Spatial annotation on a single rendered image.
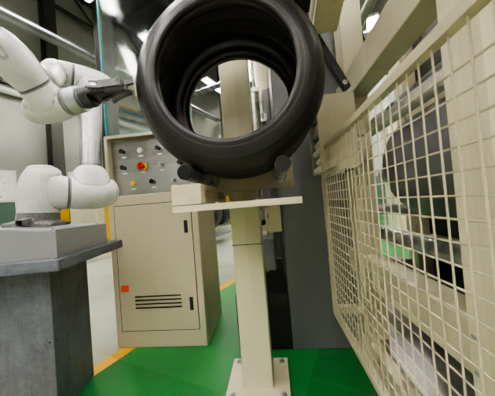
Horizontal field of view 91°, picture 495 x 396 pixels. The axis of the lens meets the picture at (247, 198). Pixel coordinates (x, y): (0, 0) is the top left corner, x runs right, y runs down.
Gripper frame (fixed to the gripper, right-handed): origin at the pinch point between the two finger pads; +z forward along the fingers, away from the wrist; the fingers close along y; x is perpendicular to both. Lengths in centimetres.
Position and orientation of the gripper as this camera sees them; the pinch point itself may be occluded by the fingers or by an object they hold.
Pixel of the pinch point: (137, 82)
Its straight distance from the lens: 99.0
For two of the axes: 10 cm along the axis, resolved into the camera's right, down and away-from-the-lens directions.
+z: 9.7, -2.2, -0.9
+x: 2.2, 9.8, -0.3
